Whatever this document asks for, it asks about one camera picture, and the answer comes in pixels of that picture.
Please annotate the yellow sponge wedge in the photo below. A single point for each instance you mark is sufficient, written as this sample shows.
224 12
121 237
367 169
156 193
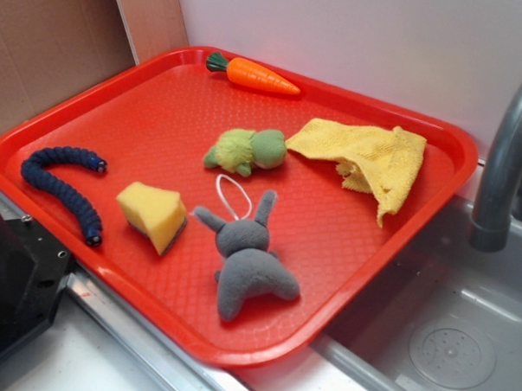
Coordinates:
159 214

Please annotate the navy blue braided rope toy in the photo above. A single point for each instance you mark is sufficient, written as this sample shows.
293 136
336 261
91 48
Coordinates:
34 170

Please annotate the orange plastic toy carrot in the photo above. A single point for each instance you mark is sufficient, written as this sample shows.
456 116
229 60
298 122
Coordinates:
247 73

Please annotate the red plastic tray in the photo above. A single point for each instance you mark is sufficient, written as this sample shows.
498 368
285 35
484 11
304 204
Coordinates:
153 124

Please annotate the yellow cloth towel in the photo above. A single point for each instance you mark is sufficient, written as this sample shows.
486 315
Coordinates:
372 160

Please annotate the grey plush bunny toy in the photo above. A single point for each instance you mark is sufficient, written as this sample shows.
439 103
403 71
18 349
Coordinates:
250 269

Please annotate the grey toy faucet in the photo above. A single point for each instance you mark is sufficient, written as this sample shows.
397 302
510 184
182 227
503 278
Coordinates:
499 196

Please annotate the brown cardboard panel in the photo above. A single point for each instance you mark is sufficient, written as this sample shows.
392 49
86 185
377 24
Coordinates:
51 50

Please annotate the green plush turtle toy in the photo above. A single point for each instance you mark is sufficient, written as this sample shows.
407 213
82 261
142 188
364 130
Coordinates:
239 151

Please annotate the grey toy sink basin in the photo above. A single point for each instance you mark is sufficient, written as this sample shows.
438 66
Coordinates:
441 316

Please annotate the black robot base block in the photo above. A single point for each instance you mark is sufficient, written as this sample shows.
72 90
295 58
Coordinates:
34 268

